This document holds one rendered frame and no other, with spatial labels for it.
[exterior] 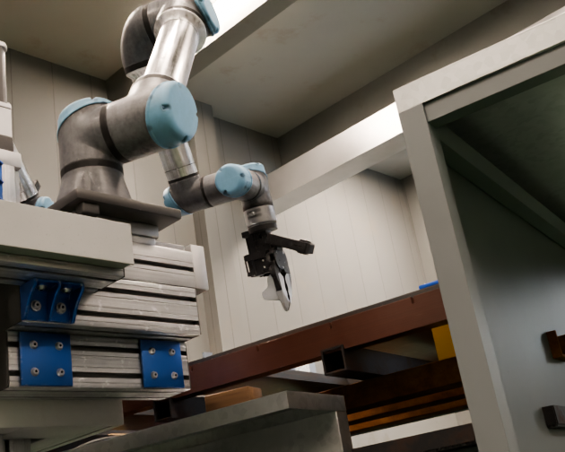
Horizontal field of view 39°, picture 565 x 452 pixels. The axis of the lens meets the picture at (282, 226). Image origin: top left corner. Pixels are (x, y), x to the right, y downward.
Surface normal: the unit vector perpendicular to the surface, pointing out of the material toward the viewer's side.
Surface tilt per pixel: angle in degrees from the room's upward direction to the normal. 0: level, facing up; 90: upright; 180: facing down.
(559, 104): 180
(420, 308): 90
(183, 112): 97
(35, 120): 90
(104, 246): 90
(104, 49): 180
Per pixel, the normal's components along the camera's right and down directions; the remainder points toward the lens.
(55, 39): 0.15, 0.92
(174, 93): 0.90, -0.18
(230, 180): -0.32, -0.10
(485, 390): -0.55, -0.22
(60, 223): 0.71, -0.36
